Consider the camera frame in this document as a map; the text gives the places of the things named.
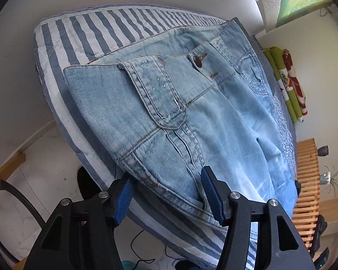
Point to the red green floral pillow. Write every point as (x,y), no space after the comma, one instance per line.
(294,81)

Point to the blue white striped quilt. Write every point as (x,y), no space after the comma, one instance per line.
(73,33)

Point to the wooden slatted bed rail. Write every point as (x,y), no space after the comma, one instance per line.
(307,174)

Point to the potted plant white pot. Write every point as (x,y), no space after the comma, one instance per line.
(325,177)

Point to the wooden door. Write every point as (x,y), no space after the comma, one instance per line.
(331,216)

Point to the wooden chair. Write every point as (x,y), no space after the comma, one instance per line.
(5,168)

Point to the light blue jeans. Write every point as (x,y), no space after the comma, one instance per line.
(186,112)

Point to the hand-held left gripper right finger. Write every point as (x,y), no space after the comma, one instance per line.
(211,194)

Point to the dark ceramic vase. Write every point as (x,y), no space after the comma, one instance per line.
(322,151)

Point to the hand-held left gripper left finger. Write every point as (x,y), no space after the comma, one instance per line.
(124,199)

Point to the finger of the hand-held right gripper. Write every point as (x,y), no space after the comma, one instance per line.
(298,187)

